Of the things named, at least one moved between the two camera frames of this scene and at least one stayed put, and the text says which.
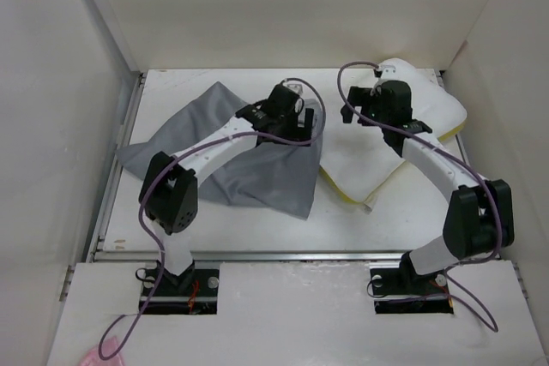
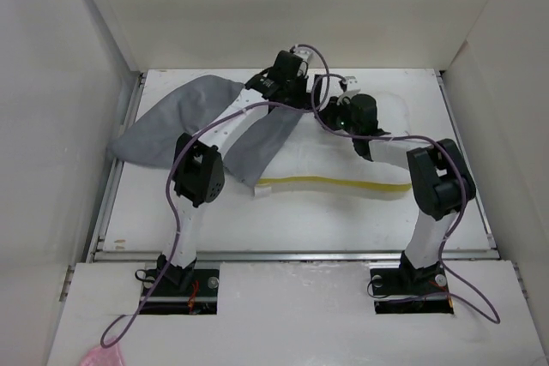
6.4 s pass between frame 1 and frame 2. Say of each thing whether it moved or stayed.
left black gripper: moved
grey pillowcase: moved
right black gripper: moved
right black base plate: stayed
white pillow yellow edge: moved
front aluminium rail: stayed
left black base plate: stayed
